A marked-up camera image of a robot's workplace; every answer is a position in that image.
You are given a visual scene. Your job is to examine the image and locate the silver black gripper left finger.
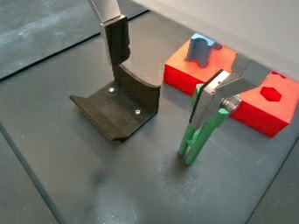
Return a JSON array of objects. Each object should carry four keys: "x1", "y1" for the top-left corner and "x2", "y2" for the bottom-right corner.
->
[{"x1": 88, "y1": 0, "x2": 131, "y2": 67}]

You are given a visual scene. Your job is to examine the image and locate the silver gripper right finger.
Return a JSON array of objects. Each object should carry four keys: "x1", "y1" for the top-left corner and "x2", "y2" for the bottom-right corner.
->
[{"x1": 190, "y1": 54, "x2": 271, "y2": 130}]

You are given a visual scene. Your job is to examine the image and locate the red peg board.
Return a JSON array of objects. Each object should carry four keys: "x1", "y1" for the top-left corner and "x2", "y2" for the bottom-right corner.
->
[{"x1": 163, "y1": 41, "x2": 299, "y2": 137}]

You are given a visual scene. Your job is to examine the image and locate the blue star peg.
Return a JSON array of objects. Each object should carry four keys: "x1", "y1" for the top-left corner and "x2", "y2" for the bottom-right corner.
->
[{"x1": 186, "y1": 33, "x2": 222, "y2": 68}]

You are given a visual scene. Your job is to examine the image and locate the black angled holder bracket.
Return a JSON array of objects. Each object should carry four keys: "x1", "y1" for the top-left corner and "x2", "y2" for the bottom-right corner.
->
[{"x1": 69, "y1": 65, "x2": 160, "y2": 141}]

